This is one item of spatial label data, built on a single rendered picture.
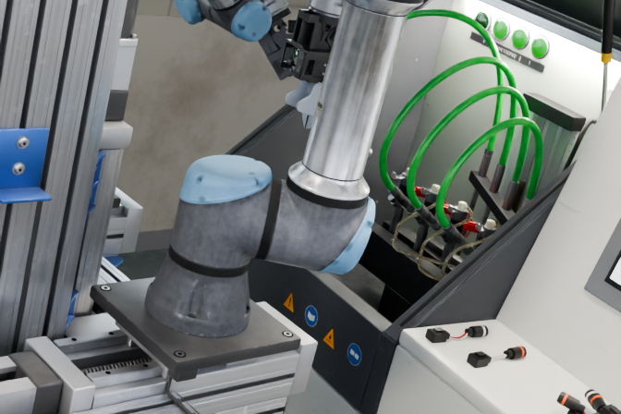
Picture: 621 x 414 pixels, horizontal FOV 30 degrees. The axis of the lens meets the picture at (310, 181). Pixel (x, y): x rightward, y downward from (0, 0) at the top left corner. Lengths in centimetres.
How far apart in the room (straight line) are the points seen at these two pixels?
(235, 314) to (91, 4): 47
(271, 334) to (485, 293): 50
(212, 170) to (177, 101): 261
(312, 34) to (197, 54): 220
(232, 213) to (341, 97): 21
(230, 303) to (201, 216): 14
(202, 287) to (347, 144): 28
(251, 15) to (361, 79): 61
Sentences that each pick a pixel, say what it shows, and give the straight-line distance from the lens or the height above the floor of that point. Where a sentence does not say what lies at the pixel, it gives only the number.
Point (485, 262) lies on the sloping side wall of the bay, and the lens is 200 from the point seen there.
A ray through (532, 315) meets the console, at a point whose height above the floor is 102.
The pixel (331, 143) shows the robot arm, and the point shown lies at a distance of 154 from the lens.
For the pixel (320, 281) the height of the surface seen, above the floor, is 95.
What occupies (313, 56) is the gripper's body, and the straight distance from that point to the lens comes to 198.
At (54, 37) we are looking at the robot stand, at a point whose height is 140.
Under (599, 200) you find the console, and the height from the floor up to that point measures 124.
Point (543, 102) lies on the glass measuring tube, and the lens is 238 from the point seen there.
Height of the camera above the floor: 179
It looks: 19 degrees down
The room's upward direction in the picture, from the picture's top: 14 degrees clockwise
